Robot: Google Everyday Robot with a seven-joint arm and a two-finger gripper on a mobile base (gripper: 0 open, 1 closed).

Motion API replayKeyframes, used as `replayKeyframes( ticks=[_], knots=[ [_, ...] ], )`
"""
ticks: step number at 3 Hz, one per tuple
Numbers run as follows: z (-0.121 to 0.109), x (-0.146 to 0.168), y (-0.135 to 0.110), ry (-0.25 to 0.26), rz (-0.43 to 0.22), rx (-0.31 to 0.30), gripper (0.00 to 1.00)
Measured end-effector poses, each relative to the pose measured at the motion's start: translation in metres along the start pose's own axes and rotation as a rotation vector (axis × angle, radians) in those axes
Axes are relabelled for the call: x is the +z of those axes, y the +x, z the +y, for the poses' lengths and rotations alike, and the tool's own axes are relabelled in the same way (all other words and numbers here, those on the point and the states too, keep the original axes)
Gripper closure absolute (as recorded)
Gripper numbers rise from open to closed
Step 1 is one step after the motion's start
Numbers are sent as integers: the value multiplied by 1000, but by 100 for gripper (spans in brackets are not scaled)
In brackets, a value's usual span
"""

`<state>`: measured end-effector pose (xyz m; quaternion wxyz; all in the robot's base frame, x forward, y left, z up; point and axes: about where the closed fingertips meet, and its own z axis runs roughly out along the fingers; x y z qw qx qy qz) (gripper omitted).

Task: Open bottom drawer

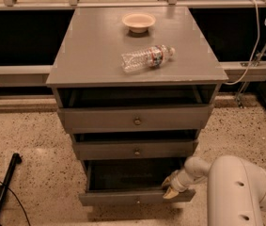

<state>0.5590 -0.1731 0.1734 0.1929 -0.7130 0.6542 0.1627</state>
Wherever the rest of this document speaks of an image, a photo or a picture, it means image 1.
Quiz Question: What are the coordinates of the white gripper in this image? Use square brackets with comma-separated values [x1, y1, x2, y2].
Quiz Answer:
[162, 169, 193, 200]

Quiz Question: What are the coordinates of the grey bottom drawer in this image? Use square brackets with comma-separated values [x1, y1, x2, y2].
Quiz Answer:
[79, 157, 196, 206]

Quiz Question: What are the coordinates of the grey drawer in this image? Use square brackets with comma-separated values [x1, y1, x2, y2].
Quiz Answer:
[57, 105, 213, 134]
[79, 157, 196, 206]
[72, 139, 198, 160]

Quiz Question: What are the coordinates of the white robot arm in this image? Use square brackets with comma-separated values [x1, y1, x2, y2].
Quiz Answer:
[162, 155, 266, 226]

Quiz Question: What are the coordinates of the grey middle drawer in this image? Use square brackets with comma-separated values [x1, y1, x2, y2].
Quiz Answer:
[72, 139, 198, 160]

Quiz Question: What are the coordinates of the grey wooden drawer cabinet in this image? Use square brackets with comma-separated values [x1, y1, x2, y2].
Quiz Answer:
[46, 6, 229, 174]

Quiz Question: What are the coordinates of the grey top drawer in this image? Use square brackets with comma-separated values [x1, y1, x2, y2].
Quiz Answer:
[57, 105, 213, 134]

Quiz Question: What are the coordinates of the clear plastic water bottle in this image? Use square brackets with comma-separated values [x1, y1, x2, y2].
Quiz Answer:
[121, 45, 176, 73]

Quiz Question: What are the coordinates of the beige paper bowl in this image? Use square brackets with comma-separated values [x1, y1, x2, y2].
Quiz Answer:
[122, 13, 156, 34]

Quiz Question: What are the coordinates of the thin black cable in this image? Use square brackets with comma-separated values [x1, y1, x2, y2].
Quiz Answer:
[0, 166, 32, 226]

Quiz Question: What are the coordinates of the white cable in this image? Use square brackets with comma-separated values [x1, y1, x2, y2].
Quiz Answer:
[223, 0, 266, 87]

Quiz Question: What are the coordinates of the metal railing frame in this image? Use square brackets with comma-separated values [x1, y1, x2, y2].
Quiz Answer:
[0, 0, 266, 115]

